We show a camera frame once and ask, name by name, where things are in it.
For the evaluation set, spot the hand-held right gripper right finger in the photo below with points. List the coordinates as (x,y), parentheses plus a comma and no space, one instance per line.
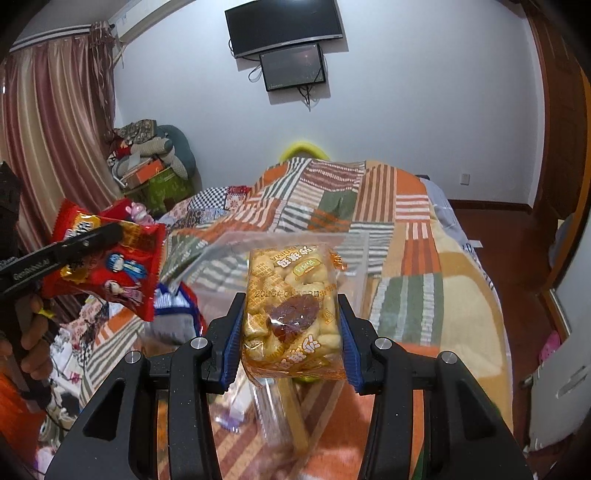
(351,350)

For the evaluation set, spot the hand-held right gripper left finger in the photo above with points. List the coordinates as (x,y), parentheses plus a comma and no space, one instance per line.
(232,350)

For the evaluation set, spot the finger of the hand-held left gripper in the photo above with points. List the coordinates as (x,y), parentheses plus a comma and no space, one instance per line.
(92,240)

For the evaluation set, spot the red snack packet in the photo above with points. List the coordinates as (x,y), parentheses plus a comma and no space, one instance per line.
(129,263)

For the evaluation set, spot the orange biscuit packet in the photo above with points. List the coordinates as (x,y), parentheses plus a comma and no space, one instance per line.
(286,286)

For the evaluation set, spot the clear plastic box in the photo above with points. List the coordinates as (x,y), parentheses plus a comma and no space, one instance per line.
(221,263)

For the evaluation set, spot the person's left hand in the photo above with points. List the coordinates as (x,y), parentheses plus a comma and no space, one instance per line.
(34,332)

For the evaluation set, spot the pink toy rabbit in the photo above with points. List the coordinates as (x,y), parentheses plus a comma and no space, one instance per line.
(140,212)

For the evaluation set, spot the orange cardboard box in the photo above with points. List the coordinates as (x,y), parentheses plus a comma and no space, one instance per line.
(145,173)

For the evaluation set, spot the orange striped patchwork blanket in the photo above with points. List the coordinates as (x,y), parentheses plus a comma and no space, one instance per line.
(415,286)

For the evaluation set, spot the patterned brown fabric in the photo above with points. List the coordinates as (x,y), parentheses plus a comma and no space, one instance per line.
(136,129)

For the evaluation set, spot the checkered patchwork quilt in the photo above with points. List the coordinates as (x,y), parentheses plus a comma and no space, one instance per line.
(207,205)

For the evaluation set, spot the striped brown curtain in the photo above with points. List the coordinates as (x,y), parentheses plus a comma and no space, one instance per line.
(55,120)

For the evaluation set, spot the grey-blue cushion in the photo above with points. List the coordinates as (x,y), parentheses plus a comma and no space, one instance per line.
(182,147)

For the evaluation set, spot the grey bed sheet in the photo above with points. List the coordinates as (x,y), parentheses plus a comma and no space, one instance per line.
(438,203)

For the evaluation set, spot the yellow curved plastic object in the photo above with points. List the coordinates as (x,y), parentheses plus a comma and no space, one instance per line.
(302,150)

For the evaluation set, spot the white sticker-covered appliance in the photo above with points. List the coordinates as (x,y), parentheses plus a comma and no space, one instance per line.
(556,406)

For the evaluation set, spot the white air conditioner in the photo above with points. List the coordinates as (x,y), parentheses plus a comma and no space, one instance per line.
(147,14)

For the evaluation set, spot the brown wooden door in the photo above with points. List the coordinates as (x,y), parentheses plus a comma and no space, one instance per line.
(561,115)

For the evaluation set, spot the small black wall monitor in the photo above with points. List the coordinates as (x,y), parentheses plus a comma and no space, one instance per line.
(293,67)

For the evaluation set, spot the black wall television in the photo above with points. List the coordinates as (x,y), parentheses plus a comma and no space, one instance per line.
(284,25)

